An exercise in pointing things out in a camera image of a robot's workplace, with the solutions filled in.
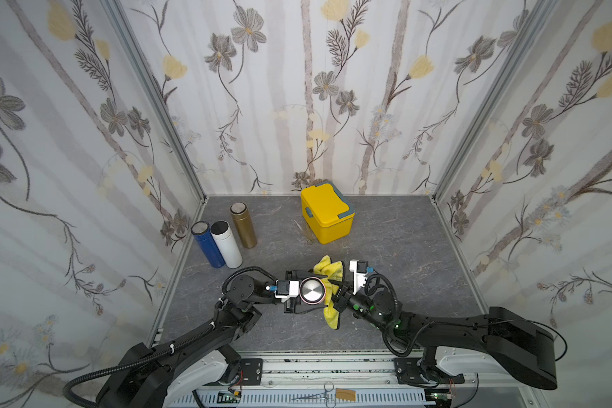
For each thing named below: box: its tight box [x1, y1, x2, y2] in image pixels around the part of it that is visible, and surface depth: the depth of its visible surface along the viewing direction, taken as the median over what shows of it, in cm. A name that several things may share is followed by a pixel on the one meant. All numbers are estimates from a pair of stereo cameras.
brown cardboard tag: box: [335, 388, 357, 403], surface depth 73 cm
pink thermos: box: [299, 276, 327, 306], surface depth 60 cm
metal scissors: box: [291, 380, 337, 408], surface depth 72 cm
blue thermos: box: [190, 220, 226, 269], surface depth 85 cm
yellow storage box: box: [300, 181, 356, 245], surface depth 100 cm
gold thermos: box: [229, 201, 258, 250], surface depth 92 cm
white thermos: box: [209, 220, 244, 270], surface depth 85 cm
